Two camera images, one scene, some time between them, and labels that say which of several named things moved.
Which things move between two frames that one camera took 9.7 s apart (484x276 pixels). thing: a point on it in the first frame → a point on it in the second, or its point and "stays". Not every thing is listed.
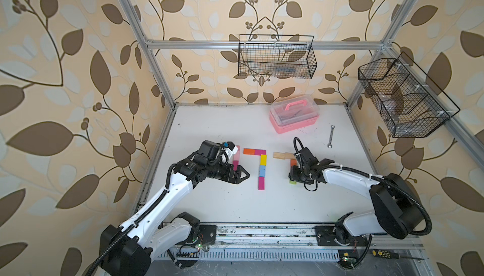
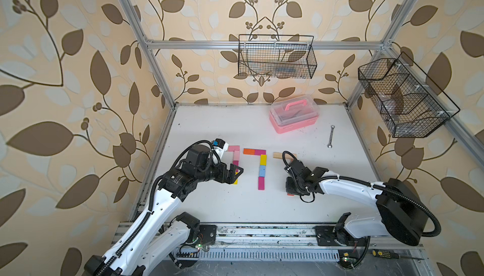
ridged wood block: (278, 155) stays
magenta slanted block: (261, 183) stays
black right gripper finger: (308, 181) → (305, 190)
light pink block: (236, 157) stays
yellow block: (263, 160) stays
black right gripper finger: (295, 174) → (291, 186)
